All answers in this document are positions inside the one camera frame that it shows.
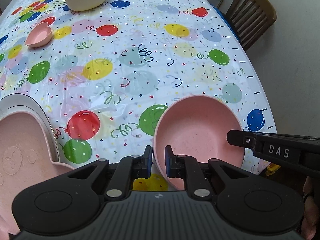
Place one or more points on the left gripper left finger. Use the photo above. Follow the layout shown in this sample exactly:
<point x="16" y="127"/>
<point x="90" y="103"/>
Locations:
<point x="122" y="174"/>

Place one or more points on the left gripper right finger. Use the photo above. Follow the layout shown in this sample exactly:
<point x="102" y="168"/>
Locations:
<point x="187" y="168"/>

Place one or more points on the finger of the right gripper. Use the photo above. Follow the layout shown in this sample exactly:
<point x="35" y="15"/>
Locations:
<point x="244" y="139"/>

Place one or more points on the pink round bowl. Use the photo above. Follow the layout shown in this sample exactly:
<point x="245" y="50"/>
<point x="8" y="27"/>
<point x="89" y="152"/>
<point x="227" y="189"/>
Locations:
<point x="197" y="126"/>

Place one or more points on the pink bear-shaped divided plate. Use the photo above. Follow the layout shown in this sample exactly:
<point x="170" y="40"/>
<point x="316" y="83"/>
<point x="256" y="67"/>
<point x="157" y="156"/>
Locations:
<point x="25" y="161"/>

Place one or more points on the pink heart-shaped small dish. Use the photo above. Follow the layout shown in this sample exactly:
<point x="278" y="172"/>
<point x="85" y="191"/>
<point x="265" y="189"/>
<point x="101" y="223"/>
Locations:
<point x="39" y="36"/>

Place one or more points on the person's right hand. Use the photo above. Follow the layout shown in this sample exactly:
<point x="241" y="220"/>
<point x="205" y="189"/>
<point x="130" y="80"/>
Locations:
<point x="311" y="211"/>

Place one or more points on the balloon pattern tablecloth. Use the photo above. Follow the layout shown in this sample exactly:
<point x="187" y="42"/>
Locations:
<point x="108" y="74"/>

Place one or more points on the wooden chair right side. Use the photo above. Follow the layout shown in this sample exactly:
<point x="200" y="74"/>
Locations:
<point x="250" y="19"/>

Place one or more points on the blue white cardboard box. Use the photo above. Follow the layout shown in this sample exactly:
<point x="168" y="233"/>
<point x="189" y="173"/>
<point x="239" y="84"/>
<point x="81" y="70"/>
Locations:
<point x="220" y="29"/>

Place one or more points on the white plate near left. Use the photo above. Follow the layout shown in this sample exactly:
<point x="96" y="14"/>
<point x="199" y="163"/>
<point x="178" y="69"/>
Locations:
<point x="18" y="102"/>

